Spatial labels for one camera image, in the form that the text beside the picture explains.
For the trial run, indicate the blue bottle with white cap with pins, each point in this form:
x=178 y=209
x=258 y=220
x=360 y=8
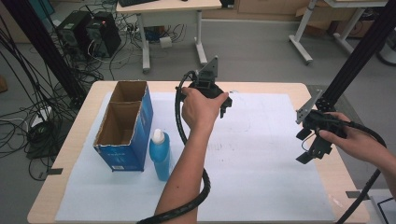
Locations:
x=160 y=158

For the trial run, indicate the wooden desk with white legs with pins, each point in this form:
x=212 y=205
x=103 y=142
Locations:
x=174 y=7

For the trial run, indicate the white board with black line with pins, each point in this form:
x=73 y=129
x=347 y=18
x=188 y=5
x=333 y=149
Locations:
x=384 y=208

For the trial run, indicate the person's right hand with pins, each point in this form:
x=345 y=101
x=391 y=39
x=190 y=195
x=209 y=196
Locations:
x=355 y=141

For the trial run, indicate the white desk frame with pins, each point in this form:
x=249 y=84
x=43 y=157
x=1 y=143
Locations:
x=303 y=34

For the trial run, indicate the black computer tower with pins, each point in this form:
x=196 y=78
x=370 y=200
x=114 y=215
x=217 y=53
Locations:
x=104 y=35
x=73 y=31

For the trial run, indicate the white foam mat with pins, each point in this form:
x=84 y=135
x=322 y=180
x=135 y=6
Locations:
x=264 y=171

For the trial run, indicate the black keyboard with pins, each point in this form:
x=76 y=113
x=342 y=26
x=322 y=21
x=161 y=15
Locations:
x=135 y=2

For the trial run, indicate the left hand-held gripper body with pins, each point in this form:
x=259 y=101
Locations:
x=206 y=83

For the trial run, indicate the blue cardboard box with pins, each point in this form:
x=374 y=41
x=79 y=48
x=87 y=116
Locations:
x=140 y=140

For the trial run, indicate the white power adapter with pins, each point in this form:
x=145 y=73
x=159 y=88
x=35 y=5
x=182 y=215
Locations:
x=166 y=42

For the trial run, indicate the white power strip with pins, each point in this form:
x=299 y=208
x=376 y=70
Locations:
x=42 y=115

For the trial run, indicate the person's left hand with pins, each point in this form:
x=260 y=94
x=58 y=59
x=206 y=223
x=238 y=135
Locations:
x=199 y=109

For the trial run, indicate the black tape strip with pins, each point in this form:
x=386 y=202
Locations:
x=54 y=171
x=357 y=194

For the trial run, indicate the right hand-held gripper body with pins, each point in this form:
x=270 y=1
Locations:
x=317 y=123

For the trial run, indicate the black metal frame post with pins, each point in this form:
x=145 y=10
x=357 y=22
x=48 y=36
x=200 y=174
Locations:
x=46 y=49
x=358 y=59

